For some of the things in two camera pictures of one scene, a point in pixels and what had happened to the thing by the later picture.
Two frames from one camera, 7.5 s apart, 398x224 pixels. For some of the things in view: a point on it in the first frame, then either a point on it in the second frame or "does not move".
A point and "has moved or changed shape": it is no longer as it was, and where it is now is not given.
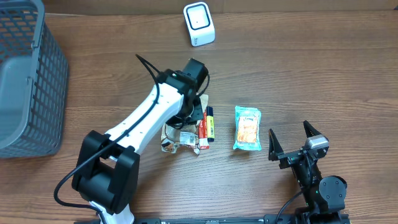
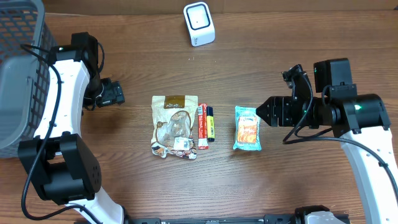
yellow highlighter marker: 210,124 does not move
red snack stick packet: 209,123 to 203,142
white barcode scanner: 199,23 does not move
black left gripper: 197,112 to 112,92
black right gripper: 276,152 to 279,110
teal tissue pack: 247,133 does not move
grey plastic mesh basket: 34,79 does not move
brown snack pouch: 187,134 has moved or changed shape
